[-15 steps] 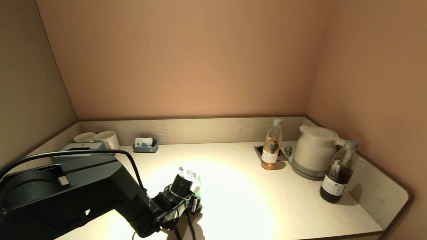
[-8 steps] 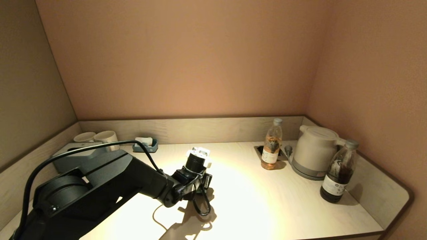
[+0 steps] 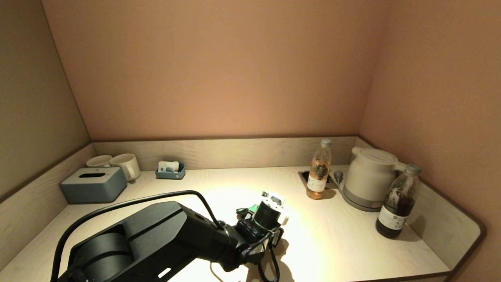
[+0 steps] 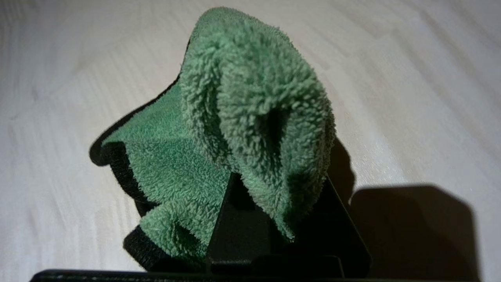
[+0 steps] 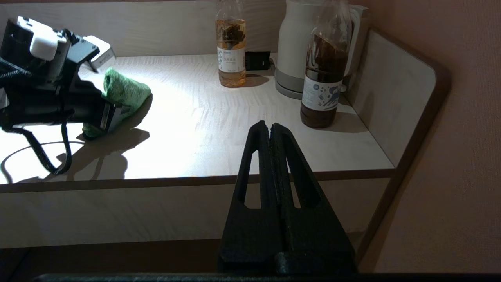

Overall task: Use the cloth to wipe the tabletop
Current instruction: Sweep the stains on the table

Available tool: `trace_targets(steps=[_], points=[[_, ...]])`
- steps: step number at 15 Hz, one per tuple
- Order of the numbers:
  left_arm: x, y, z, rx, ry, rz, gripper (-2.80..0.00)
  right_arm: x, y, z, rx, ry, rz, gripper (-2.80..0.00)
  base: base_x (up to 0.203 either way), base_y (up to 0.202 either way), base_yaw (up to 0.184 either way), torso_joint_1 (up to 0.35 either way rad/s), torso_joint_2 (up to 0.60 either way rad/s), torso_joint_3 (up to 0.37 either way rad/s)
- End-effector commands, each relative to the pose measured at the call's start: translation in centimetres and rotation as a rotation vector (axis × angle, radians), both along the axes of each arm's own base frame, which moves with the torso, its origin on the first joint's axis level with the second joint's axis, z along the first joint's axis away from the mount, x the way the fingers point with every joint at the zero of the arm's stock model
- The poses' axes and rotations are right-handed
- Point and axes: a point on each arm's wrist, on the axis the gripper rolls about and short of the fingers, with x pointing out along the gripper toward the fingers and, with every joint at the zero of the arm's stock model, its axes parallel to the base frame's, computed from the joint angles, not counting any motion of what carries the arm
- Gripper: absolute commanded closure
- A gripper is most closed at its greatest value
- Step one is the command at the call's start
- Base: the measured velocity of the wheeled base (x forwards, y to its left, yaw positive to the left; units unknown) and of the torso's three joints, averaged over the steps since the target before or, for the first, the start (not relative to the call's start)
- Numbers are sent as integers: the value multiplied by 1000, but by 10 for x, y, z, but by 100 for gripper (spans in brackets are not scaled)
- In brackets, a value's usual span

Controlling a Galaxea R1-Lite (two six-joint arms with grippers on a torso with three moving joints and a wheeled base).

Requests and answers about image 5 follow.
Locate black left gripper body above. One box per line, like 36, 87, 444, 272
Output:
59, 80, 123, 134

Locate plastic bottle of dark tea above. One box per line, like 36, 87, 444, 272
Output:
300, 0, 355, 129

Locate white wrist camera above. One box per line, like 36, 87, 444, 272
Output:
84, 35, 117, 70

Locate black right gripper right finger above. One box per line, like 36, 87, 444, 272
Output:
271, 123, 357, 274

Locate wooden desk front apron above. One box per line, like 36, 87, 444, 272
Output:
0, 176, 392, 249

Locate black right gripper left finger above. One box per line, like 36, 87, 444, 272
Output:
218, 121, 281, 273

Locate recessed black socket box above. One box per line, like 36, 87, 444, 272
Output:
245, 51, 272, 72

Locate grey kettle base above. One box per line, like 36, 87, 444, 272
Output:
274, 69, 310, 100

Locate looped black gripper cable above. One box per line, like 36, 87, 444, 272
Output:
0, 117, 73, 175

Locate white electric kettle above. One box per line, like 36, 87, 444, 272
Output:
276, 0, 372, 92

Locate rounded wooden desk side panel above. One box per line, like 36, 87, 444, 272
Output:
344, 27, 452, 271

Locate green microfiber cloth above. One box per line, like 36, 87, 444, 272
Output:
82, 67, 153, 139

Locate white mount block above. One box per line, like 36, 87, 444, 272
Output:
18, 16, 68, 61

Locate wooden desk rear upstand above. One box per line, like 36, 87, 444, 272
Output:
0, 0, 290, 58

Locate plastic bottle of light tea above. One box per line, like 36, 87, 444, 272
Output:
215, 0, 248, 87

